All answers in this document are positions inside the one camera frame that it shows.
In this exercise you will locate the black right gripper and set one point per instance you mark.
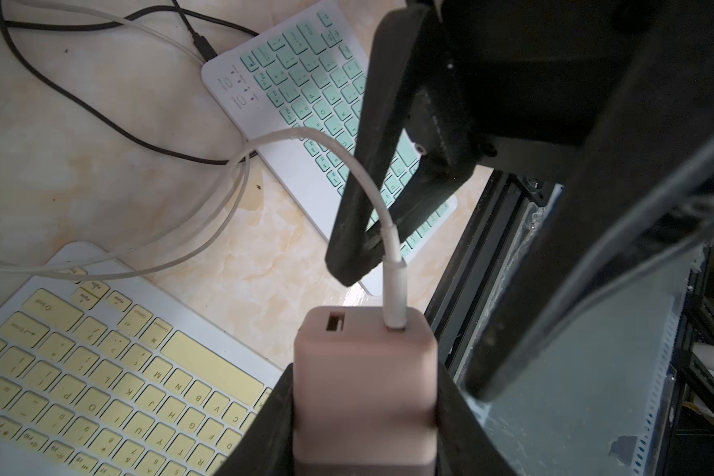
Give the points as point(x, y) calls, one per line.
point(541, 72)

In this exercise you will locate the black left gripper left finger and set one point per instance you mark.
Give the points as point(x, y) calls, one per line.
point(267, 448)

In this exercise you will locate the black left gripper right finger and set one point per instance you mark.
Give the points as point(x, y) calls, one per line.
point(463, 446)

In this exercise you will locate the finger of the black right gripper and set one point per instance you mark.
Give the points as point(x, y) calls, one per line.
point(399, 65)

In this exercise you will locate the pink USB charger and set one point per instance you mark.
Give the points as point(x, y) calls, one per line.
point(364, 395)

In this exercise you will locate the green wireless keyboard centre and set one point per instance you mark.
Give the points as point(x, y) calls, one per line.
point(308, 71)

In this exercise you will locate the white slotted cable duct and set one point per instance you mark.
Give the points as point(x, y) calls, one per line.
point(647, 447)

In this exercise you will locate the yellow wireless keyboard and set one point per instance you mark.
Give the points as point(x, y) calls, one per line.
point(107, 374)

